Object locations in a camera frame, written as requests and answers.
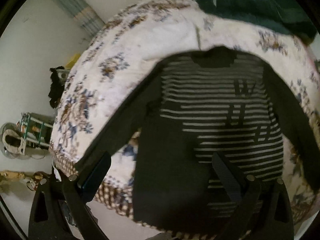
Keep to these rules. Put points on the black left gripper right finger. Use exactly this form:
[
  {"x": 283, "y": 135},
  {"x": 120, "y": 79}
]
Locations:
[{"x": 263, "y": 208}]

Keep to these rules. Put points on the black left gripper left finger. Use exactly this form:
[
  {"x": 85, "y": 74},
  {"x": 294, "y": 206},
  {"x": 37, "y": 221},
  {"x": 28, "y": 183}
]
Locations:
[{"x": 47, "y": 220}]

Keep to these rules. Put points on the black grey striped sweater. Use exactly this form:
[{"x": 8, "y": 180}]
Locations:
[{"x": 191, "y": 106}]

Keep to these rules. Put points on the clutter on floor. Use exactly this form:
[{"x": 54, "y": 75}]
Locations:
[{"x": 29, "y": 179}]

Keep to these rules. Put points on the fur lined slipper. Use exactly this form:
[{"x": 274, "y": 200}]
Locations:
[{"x": 12, "y": 143}]

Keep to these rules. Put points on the green metal rack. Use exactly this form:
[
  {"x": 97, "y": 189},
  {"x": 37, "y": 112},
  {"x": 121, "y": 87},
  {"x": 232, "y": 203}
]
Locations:
[{"x": 36, "y": 128}]

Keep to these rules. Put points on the black garment on rack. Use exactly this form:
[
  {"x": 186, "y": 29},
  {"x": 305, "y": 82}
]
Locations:
[{"x": 56, "y": 87}]

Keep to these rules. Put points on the yellow object behind bed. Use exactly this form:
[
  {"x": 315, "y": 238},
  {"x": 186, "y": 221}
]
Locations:
[{"x": 72, "y": 61}]

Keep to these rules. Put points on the white floral bed blanket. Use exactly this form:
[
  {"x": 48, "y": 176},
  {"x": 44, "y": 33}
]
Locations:
[{"x": 130, "y": 44}]

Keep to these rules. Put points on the dark green cloth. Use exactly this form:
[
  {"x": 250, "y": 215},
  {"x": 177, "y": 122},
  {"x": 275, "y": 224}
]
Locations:
[{"x": 282, "y": 16}]

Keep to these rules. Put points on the striped window curtain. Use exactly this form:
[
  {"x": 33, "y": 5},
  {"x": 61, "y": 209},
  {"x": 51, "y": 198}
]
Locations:
[{"x": 83, "y": 14}]

